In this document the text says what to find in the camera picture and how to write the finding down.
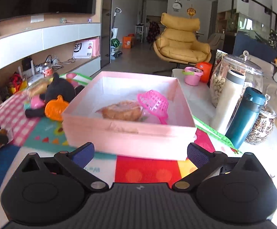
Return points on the pink plastic strainer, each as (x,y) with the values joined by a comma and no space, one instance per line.
(152,101)

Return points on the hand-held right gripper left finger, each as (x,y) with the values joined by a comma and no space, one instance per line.
(83,153)

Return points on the pink toy bucket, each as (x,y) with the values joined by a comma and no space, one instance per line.
(192,77)

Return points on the small glass seed jar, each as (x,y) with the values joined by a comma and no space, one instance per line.
(262,128)

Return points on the orange cardboard box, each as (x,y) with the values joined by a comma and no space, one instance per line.
(128,42)

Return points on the white router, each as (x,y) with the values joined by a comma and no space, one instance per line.
(28,68)

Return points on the white upright vacuum cleaner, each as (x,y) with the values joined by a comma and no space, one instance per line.
(115,32)

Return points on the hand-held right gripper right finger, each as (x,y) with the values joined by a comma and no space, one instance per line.
(198,154)

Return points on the white thermos bottle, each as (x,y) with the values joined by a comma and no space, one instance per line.
(228,100)

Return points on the teal thermos bottle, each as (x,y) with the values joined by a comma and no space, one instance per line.
(242,121)

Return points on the white coffee table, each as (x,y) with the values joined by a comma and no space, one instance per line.
(196,95)

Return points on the dark snack bag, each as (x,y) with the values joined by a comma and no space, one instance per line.
(219,57)

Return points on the pink paper bag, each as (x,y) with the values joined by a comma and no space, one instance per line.
(96,47)

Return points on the dark patterned clothing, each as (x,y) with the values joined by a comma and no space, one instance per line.
(153,32)

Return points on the light packaged bread bun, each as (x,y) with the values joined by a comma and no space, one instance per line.
(37,88)

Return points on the black plush toy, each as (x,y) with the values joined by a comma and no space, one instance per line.
(59,90)

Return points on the orange pumpkin toy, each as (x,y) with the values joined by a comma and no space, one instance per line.
(55,109)

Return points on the white cardboard box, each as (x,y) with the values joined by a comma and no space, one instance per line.
(128,143)

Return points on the wooden tv cabinet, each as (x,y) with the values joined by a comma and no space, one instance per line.
(62,34)

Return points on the white wall clock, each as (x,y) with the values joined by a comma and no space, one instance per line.
(176,5)

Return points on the orange pumpkin bucket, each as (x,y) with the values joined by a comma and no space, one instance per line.
(206,70)

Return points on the yellow lounge chair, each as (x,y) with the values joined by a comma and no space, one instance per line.
(180,43)

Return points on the orange hanging ornament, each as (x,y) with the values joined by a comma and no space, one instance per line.
(191,11)

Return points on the large glass nut jar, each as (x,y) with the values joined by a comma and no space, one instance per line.
(218,85)

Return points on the watermelon ball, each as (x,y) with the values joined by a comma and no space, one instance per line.
(114,43)

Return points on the brown packaged bread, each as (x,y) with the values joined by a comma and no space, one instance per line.
(121,111)

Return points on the white stool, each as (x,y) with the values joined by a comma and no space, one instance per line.
(139,32)

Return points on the glass fish tank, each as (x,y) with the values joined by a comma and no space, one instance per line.
(253,26)

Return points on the white courier envelope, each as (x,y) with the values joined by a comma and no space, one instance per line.
(82,50)

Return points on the colourful play mat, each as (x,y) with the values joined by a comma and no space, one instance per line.
(143,171)

